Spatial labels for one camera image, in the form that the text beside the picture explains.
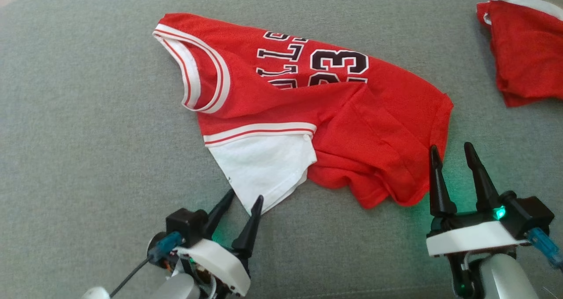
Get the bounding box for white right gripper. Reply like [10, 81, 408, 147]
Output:
[426, 142, 531, 258]

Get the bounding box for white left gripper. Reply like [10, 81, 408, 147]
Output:
[174, 189, 264, 298]

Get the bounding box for red basketball jersey white trim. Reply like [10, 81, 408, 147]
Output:
[153, 12, 453, 216]

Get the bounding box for red shorts with white trim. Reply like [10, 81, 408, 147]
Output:
[476, 0, 563, 108]

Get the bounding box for grey sofa chaise cushion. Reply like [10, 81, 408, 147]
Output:
[0, 0, 563, 299]

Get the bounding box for black cable with blue plug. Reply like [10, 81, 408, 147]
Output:
[527, 228, 563, 271]
[110, 232, 183, 297]

